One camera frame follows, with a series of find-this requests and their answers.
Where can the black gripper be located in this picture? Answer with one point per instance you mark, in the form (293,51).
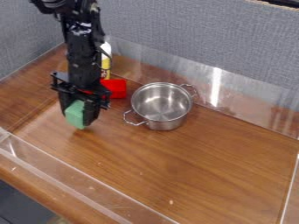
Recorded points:
(95,95)

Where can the green foam block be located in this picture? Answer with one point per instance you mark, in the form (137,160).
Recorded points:
(74,114)

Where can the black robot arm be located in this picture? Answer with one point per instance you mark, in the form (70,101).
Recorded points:
(83,34)

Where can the red rectangular block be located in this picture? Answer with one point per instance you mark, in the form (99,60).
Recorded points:
(118,88)

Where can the yellow Play-Doh can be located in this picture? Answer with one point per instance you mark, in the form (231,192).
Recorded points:
(106,61)

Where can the small steel pot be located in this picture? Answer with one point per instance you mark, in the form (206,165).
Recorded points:
(161,105)

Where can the clear acrylic table barrier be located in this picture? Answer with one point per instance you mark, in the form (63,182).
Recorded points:
(223,170)

